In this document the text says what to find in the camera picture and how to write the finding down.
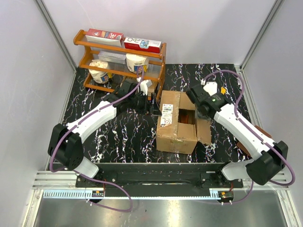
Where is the orange tube in box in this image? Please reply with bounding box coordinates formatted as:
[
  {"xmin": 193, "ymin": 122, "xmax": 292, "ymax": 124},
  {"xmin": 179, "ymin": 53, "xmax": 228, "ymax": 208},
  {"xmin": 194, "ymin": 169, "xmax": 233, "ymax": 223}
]
[{"xmin": 178, "ymin": 109, "xmax": 195, "ymax": 124}]

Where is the brown sponge pack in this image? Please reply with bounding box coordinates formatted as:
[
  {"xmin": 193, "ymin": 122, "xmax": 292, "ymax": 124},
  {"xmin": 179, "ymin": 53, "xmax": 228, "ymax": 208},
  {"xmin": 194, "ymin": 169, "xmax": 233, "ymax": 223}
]
[{"xmin": 236, "ymin": 125, "xmax": 272, "ymax": 157}]

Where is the grey flat box on shelf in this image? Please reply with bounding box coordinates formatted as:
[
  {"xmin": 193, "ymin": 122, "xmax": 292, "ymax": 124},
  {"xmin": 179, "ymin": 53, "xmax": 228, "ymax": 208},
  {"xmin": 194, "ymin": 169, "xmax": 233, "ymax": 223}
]
[{"xmin": 98, "ymin": 51, "xmax": 126, "ymax": 64}]

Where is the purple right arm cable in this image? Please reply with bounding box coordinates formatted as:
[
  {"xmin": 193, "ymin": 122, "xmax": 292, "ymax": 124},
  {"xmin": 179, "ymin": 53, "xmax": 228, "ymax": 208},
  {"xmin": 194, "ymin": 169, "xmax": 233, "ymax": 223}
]
[{"xmin": 201, "ymin": 70, "xmax": 296, "ymax": 185}]

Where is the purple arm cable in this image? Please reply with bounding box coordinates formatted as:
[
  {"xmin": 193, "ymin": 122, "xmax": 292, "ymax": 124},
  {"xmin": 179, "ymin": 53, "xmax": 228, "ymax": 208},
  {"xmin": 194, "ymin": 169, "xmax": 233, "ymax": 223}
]
[
  {"xmin": 48, "ymin": 66, "xmax": 146, "ymax": 177},
  {"xmin": 201, "ymin": 70, "xmax": 296, "ymax": 185}
]

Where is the white cup middle shelf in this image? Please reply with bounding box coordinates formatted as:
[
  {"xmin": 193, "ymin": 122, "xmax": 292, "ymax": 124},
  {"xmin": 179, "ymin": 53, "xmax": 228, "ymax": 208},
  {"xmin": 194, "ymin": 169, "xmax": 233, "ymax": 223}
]
[{"xmin": 126, "ymin": 53, "xmax": 149, "ymax": 74}]

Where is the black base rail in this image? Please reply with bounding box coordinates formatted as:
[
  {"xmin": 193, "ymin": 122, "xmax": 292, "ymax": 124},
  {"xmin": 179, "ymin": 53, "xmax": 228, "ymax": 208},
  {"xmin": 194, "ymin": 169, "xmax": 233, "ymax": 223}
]
[{"xmin": 47, "ymin": 162, "xmax": 244, "ymax": 198}]

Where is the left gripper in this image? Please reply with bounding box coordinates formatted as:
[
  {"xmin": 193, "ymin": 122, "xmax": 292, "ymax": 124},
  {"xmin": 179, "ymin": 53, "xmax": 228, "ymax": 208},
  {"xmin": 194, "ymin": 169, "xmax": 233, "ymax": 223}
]
[{"xmin": 128, "ymin": 93, "xmax": 161, "ymax": 116}]

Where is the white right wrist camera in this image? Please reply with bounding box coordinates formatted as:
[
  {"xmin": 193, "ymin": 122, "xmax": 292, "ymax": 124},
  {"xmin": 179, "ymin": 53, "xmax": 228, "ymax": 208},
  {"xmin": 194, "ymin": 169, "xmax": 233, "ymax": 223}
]
[{"xmin": 201, "ymin": 80, "xmax": 218, "ymax": 96}]

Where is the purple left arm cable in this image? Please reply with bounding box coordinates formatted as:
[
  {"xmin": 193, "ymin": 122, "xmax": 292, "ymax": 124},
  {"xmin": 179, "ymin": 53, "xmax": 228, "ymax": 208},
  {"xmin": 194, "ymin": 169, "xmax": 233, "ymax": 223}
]
[{"xmin": 48, "ymin": 66, "xmax": 146, "ymax": 177}]

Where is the red white toothpaste box right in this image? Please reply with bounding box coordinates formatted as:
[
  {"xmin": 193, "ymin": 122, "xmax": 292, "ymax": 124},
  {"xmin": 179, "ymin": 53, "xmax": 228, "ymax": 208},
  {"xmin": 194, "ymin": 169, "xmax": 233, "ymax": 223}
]
[{"xmin": 124, "ymin": 37, "xmax": 162, "ymax": 53}]

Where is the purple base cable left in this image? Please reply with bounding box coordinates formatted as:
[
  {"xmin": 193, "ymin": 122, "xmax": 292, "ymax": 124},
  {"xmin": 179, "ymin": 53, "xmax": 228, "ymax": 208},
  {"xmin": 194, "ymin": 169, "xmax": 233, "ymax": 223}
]
[{"xmin": 89, "ymin": 176, "xmax": 134, "ymax": 212}]

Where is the yellow utility knife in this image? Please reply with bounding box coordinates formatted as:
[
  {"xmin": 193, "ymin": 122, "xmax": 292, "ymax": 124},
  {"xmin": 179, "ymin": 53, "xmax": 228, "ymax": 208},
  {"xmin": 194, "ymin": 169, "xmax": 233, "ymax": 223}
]
[{"xmin": 221, "ymin": 87, "xmax": 226, "ymax": 95}]

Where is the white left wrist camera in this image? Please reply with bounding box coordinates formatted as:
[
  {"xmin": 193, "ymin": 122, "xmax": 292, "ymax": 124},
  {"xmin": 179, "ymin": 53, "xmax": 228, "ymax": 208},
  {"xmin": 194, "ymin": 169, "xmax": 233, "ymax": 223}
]
[{"xmin": 140, "ymin": 79, "xmax": 152, "ymax": 96}]

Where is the orange wooden shelf rack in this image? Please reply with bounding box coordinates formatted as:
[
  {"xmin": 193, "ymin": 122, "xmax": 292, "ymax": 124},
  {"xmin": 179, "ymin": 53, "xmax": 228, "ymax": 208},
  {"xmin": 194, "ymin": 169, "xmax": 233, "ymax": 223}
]
[{"xmin": 73, "ymin": 30, "xmax": 167, "ymax": 99}]

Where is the white cup lower left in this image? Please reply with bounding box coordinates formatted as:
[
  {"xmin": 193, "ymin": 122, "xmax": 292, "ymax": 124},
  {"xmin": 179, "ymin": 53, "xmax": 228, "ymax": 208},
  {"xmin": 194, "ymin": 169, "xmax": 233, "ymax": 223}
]
[{"xmin": 89, "ymin": 59, "xmax": 112, "ymax": 84}]

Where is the red toothpaste box left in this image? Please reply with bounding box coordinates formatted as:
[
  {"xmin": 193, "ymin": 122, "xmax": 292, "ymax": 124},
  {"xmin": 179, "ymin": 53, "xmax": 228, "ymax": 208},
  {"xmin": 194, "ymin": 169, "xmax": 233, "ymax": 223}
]
[{"xmin": 85, "ymin": 28, "xmax": 125, "ymax": 47}]

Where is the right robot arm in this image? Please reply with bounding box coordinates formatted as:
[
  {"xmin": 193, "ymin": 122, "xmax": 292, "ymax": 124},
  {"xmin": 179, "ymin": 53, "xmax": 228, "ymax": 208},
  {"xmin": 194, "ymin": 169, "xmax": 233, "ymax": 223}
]
[{"xmin": 186, "ymin": 85, "xmax": 288, "ymax": 187}]

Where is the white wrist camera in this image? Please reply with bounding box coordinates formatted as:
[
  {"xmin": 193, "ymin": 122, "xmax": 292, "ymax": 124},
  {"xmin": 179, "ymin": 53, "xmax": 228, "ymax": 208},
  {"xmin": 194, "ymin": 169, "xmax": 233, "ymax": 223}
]
[
  {"xmin": 201, "ymin": 80, "xmax": 218, "ymax": 96},
  {"xmin": 140, "ymin": 79, "xmax": 152, "ymax": 96}
]

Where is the brown cardboard express box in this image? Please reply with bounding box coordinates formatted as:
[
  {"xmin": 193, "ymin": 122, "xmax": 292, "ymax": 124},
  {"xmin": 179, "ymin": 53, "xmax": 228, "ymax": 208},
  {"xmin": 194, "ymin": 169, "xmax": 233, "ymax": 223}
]
[{"xmin": 156, "ymin": 90, "xmax": 212, "ymax": 154}]

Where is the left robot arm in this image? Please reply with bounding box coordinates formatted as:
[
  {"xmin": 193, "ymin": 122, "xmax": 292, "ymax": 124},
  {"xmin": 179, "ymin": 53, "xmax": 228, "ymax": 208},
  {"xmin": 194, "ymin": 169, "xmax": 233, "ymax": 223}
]
[{"xmin": 47, "ymin": 78, "xmax": 161, "ymax": 187}]

